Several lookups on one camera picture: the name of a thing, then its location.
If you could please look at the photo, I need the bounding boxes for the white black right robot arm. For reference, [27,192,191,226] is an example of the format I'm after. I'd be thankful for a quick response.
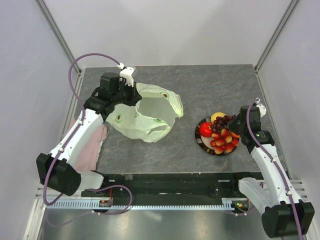
[228,102,315,239]

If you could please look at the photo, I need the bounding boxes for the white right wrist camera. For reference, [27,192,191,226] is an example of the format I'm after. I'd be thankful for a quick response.
[253,97,267,118]

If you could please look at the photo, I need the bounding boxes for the aluminium frame post right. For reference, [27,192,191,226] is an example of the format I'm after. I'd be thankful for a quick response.
[254,0,300,74]

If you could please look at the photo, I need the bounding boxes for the red apple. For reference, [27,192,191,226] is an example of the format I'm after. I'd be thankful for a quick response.
[199,122,213,138]

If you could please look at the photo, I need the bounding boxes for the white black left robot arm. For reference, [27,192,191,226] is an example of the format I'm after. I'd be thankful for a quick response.
[36,67,142,197]

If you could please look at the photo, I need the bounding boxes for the light blue cable duct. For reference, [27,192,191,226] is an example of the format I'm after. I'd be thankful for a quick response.
[48,198,249,211]

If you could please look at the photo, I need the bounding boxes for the aluminium frame post left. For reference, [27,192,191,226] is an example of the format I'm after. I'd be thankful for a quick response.
[35,0,75,63]

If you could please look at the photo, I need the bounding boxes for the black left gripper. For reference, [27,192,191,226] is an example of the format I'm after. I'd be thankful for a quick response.
[112,79,142,107]

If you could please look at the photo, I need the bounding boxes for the aluminium frame post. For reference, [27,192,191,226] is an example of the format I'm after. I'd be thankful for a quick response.
[254,0,300,74]
[35,0,75,63]

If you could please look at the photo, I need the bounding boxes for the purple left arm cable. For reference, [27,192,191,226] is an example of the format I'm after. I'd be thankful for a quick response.
[42,52,122,207]

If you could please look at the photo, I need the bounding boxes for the green avocado print plastic bag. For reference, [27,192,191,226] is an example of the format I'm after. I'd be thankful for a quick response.
[106,83,184,143]

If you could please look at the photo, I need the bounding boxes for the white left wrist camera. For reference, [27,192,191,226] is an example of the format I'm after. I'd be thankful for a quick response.
[117,62,135,87]

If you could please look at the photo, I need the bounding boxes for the yellow lemon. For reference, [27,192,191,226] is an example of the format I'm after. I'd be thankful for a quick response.
[210,111,226,124]

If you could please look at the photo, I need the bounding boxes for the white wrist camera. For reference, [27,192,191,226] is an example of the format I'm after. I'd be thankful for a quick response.
[117,62,135,87]
[253,97,267,118]

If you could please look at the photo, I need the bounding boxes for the small red yellow fruits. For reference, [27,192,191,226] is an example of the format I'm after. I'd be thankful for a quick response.
[210,129,240,156]

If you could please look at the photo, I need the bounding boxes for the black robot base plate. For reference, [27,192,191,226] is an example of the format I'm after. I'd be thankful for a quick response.
[81,171,263,205]

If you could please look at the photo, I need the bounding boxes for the purple grape bunch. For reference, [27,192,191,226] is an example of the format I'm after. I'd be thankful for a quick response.
[210,114,236,133]

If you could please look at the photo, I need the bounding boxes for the dark round fruit plate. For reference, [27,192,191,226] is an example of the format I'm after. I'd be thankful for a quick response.
[194,113,227,156]

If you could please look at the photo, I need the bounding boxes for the orange fruit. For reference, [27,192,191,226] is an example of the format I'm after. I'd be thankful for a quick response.
[230,131,241,139]

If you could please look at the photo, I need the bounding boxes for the pink folded cloth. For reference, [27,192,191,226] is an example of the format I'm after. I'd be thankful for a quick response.
[74,123,108,172]

